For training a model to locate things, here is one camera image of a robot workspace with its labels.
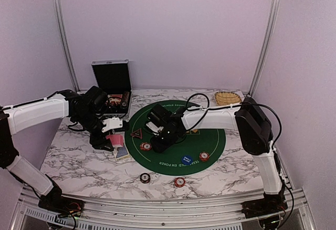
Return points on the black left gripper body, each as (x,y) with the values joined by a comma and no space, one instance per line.
(96,141)

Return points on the red-backed playing card deck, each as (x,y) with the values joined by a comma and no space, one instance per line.
(117,140)

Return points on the red chip stack mat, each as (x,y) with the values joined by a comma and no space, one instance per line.
(145,146)
(204,156)

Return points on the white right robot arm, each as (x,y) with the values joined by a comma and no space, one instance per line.
(256,137)

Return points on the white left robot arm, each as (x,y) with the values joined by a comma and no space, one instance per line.
(80,108)

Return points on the green round poker mat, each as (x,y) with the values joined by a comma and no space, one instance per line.
(169,162)

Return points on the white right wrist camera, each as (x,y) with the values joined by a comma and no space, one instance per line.
(153,128)

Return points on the aluminium poker chip case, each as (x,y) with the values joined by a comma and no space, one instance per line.
(113,77)

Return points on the blue small blind button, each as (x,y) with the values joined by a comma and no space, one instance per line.
(186,160)

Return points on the black triangular all-in button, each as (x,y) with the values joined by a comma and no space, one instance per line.
(137,134)

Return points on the blue-backed playing card deck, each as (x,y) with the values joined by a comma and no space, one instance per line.
(121,153)

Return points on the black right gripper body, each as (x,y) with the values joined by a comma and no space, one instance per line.
(167,140)

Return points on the orange-red 5 chip stack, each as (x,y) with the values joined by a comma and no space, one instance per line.
(179,182)

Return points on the woven yellow bamboo tray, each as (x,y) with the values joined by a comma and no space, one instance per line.
(224,98)

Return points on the left aluminium frame post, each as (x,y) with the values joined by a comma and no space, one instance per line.
(65,45)

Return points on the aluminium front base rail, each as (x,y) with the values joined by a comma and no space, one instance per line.
(195,213)

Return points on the right aluminium frame post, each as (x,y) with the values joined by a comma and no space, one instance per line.
(273,13)

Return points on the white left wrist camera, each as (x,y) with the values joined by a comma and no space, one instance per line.
(111,123)

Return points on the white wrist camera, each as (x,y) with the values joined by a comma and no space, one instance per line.
(153,128)
(111,123)

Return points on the aluminium frame post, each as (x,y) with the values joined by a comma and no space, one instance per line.
(273,13)
(65,45)

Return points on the dark red 100 chip stack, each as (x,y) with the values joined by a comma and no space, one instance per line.
(145,178)

